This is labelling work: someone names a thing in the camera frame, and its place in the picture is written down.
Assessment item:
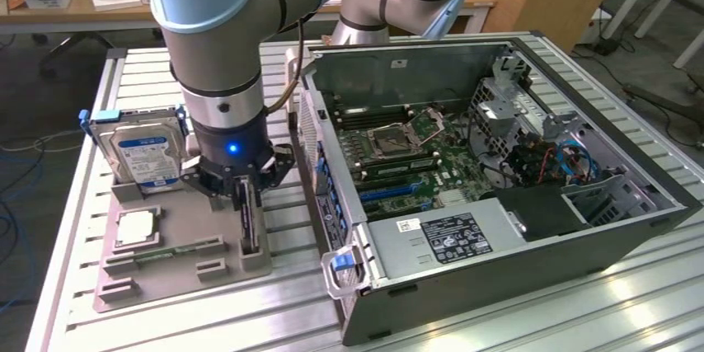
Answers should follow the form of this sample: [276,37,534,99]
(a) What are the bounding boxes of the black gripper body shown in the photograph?
[192,119,274,197]

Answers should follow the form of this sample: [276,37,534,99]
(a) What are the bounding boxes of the green graphics card black fan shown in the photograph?
[233,176,264,255]

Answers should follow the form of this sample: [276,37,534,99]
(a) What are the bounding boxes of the blue expansion slot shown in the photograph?
[356,181,424,204]

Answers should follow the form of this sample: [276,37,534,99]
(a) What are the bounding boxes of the hard disk with blue caddy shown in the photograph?
[78,104,197,196]

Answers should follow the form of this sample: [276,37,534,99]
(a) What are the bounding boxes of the silver CPU chip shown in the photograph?
[114,210,158,248]

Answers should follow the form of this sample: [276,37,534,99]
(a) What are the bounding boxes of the green RAM stick bare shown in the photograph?
[130,242,204,265]

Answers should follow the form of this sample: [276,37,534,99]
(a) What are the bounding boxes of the CPU socket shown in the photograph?
[366,124,418,155]

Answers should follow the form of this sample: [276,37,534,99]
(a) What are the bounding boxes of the dark RAM stick white clips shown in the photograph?
[360,157,441,182]

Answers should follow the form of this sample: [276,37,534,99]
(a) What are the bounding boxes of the grey plastic parts rack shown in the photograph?
[92,141,273,314]

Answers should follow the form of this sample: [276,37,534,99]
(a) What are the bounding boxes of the blue case latch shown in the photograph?
[328,253,353,273]

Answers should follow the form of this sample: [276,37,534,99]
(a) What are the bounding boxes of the metal socket cover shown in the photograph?
[405,106,448,143]

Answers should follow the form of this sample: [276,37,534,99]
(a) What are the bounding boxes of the grey power supply unit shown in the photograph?
[366,197,529,281]

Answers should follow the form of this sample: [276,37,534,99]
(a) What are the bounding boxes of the green motherboard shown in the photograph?
[324,96,496,221]

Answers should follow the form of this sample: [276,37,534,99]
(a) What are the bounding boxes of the black office chair base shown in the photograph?
[32,30,166,77]

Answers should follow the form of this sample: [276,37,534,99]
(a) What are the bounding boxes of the wooden desk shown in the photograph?
[0,0,496,46]

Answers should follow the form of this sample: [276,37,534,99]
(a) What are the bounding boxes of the black plastic shroud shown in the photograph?
[497,185,588,242]

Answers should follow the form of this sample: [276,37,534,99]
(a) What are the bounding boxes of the black open PC case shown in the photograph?
[282,36,704,347]

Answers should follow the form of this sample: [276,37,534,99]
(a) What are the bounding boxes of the grey metal disk bay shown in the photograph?
[560,174,658,228]

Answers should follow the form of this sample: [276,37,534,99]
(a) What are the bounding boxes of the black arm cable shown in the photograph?
[262,16,308,115]

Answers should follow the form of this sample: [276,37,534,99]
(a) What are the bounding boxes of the blue floor cable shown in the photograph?
[0,153,45,312]

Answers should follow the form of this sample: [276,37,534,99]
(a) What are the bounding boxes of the red wire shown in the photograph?
[536,143,556,180]

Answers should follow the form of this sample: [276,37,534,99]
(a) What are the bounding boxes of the blue wire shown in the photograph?
[557,141,600,183]

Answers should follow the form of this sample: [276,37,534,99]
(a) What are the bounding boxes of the black floor cable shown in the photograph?
[570,45,704,145]

